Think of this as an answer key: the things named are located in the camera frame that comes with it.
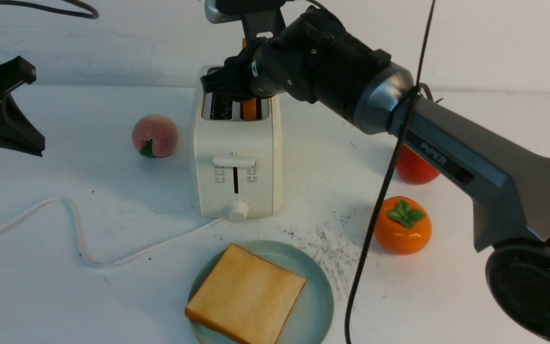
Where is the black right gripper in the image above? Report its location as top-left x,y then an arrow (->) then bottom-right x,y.
201,6 -> 391,119

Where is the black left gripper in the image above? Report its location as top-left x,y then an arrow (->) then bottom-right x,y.
0,56 -> 45,157

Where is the toast slice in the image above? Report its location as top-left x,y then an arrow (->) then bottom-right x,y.
185,244 -> 306,344
241,38 -> 262,120

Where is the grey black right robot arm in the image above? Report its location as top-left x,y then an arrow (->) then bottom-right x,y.
201,0 -> 550,344

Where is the white two-slot toaster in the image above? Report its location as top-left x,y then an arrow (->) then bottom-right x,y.
188,81 -> 283,222

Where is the red apple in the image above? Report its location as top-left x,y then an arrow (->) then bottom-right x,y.
395,145 -> 441,185

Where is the pink peach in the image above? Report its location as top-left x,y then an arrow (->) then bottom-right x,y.
132,115 -> 179,158

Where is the orange persimmon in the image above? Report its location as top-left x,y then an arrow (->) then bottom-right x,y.
374,196 -> 433,255

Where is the light green round plate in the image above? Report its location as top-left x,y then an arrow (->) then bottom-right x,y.
188,240 -> 334,344

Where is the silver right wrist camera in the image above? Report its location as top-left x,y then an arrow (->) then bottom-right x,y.
204,0 -> 286,43

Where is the white toaster power cable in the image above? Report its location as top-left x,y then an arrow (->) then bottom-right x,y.
0,196 -> 225,268

